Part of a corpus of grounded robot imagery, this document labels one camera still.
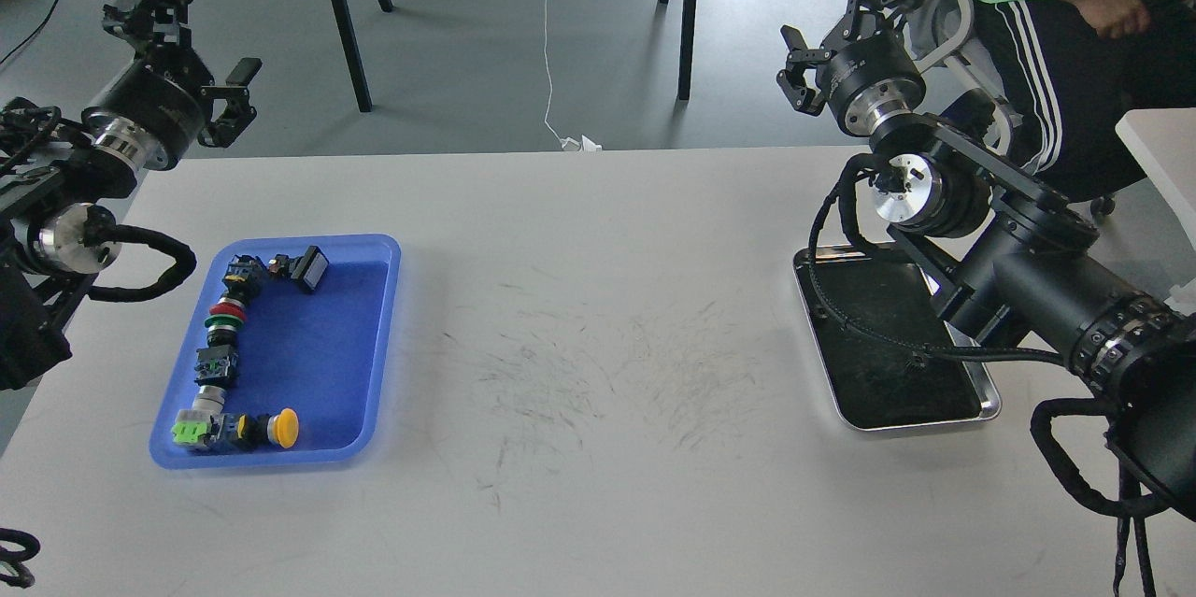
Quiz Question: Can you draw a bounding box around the person in green shirt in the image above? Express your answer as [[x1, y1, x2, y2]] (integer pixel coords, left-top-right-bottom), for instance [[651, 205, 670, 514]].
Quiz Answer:
[[975, 0, 1195, 202]]

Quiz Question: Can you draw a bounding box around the silver metal tray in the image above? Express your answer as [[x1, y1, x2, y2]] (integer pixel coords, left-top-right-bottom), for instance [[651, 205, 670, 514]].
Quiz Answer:
[[793, 246, 1003, 433]]

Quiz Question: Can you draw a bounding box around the black rectangular push button switch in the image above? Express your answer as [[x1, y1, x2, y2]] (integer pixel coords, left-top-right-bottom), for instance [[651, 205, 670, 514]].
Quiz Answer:
[[266, 245, 329, 294]]

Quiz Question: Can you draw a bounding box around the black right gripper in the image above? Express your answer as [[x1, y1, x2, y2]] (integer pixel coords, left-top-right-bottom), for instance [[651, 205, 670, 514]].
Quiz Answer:
[[775, 0, 926, 136]]

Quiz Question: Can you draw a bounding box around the black blue yellow switch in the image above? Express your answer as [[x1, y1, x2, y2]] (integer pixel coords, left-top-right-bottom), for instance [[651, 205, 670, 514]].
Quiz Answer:
[[222, 255, 269, 305]]

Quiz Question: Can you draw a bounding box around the white cable on floor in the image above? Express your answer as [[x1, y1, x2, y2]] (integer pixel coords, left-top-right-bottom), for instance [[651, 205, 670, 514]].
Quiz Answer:
[[509, 0, 604, 152]]

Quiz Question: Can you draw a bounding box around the grey green switch part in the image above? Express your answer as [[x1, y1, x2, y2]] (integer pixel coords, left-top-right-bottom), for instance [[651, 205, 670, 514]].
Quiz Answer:
[[171, 385, 226, 452]]

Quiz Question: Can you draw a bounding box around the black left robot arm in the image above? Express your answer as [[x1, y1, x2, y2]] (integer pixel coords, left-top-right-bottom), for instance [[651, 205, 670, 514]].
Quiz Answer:
[[1, 0, 262, 390]]

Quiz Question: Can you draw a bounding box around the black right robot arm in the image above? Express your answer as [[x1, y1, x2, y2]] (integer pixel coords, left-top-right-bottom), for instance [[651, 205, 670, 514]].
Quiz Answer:
[[776, 0, 1192, 596]]

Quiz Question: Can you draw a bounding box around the blue plastic tray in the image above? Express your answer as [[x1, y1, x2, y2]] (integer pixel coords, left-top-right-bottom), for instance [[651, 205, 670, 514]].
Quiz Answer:
[[150, 234, 402, 471]]

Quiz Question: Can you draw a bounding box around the white side table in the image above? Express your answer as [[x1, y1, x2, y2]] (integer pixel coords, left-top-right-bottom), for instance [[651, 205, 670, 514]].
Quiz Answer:
[[1116, 106, 1195, 244]]

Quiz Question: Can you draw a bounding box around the yellow mushroom push button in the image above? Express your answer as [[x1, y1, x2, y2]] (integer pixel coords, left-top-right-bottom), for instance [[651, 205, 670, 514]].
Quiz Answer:
[[231, 408, 300, 449]]

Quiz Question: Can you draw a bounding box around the white office chair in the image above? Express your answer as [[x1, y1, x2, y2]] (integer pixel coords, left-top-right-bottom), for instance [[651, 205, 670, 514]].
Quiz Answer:
[[911, 0, 1118, 220]]

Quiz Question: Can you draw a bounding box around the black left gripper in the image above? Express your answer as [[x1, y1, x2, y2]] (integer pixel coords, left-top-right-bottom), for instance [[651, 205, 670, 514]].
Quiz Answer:
[[83, 0, 262, 171]]

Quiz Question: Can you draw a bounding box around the red green push button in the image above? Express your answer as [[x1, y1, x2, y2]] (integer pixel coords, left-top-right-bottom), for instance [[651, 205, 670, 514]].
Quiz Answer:
[[205, 296, 248, 347]]

